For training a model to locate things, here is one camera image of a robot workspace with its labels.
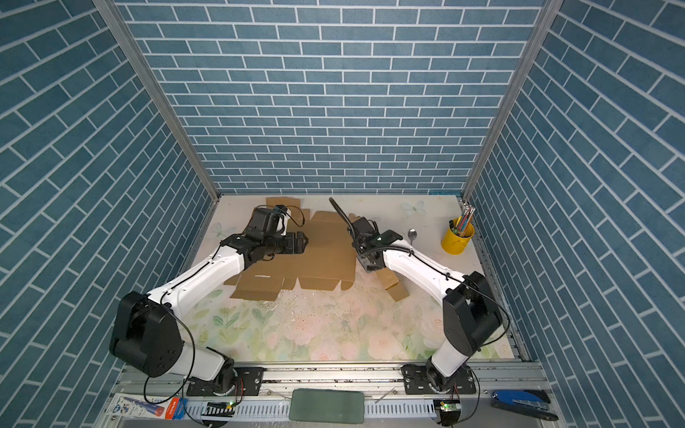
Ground brown cardboard box sheet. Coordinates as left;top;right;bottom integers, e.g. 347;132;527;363
376;269;409;302

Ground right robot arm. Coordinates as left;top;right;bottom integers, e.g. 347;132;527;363
355;239;507;392

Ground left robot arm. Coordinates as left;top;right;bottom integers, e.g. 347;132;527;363
110;232;309;395

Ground yellow pencil cup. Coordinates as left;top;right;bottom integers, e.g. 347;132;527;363
441;217;476;255

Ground coloured pencils bundle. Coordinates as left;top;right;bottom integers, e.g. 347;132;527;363
452;204;476;237

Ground green rectangular pad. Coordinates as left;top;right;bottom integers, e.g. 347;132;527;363
288;389;365;424

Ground white printed package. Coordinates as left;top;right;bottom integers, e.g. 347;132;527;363
105;393;187;420

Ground blue black pliers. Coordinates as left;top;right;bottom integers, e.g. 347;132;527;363
491;390;558;422

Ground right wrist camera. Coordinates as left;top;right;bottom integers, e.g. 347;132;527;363
351;217;402;251

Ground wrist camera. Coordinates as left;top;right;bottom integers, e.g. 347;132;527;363
351;217;402;251
243;205;289;241

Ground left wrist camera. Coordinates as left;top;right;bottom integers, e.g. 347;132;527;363
243;205;289;241

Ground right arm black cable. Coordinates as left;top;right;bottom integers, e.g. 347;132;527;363
328;196;358;231

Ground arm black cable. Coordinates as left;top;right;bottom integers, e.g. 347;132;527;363
142;309;197;406
328;196;358;231

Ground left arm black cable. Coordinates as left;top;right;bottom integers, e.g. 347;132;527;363
142;309;197;406

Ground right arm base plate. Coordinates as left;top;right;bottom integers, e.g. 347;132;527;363
401;364;477;395

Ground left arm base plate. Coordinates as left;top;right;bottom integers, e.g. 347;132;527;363
187;367;265;399

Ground aluminium front rail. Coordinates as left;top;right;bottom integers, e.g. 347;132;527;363
96;360;565;427

